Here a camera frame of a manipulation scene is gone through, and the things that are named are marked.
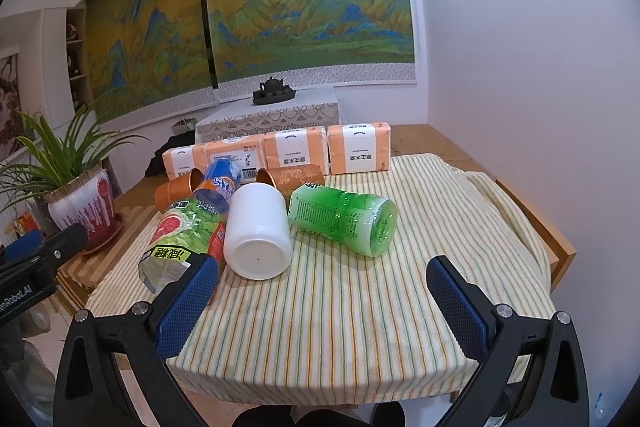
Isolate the white ceramic cup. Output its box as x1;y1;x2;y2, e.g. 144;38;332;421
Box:
224;182;293;281

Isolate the grapefruit label plastic cup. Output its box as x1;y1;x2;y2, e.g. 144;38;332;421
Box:
138;198;226;295

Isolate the copper cup left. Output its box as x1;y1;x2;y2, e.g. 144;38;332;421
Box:
154;168;203;212

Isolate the green plastic bottle cup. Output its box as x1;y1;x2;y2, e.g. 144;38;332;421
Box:
288;183;398;258

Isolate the blue orange label cup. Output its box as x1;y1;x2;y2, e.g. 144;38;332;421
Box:
193;158;242;215

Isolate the copper patterned cup right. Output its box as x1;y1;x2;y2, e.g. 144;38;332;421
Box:
256;165;324;202

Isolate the wooden slatted tray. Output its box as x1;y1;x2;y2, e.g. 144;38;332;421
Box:
55;206;158;313

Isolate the red white plant pot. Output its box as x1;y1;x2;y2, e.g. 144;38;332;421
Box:
44;165;122;254

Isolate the green spider plant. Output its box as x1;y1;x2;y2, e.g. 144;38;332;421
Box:
1;102;144;211

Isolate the wooden table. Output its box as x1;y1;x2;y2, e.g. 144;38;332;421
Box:
115;124;577;291

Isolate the orange tissue pack far left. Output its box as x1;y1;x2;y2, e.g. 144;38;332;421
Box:
163;144;207;180

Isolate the orange tissue pack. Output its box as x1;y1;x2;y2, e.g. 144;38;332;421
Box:
163;144;207;180
326;122;390;176
264;126;330;176

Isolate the striped cream tablecloth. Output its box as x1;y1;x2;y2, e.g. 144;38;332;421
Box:
84;152;558;408

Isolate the orange tissue pack barcode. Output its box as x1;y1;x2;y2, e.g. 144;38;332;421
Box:
201;134;267;183

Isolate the patterned cloth side table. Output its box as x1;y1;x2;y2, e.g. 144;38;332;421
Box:
195;87;342;144

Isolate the orange tissue pack right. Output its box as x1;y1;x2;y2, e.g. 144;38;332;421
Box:
326;122;390;176

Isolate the orange tissue pack centre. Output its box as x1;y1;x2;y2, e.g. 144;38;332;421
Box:
264;126;330;176

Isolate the dark teapot tea set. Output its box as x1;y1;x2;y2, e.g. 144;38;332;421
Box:
252;77;296;106

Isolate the wooden wall shelf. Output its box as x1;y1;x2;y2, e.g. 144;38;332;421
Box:
65;5;92;110

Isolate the green landscape wall painting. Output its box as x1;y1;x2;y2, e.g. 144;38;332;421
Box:
86;0;416;119

